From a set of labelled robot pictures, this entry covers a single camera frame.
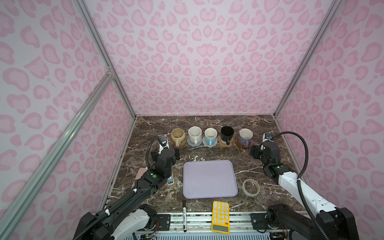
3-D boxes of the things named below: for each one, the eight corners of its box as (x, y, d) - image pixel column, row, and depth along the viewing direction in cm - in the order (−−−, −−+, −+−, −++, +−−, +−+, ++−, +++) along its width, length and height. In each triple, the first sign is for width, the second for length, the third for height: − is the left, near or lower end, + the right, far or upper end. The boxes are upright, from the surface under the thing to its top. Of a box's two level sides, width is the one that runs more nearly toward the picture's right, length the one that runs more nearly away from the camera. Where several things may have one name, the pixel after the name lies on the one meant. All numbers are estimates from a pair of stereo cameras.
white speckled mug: (194, 149, 102) (194, 141, 95) (186, 138, 109) (185, 129, 101) (206, 143, 106) (206, 134, 98) (197, 133, 112) (197, 124, 104)
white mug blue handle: (204, 151, 101) (205, 142, 93) (204, 137, 109) (204, 127, 101) (216, 151, 101) (218, 141, 93) (215, 137, 109) (216, 127, 101)
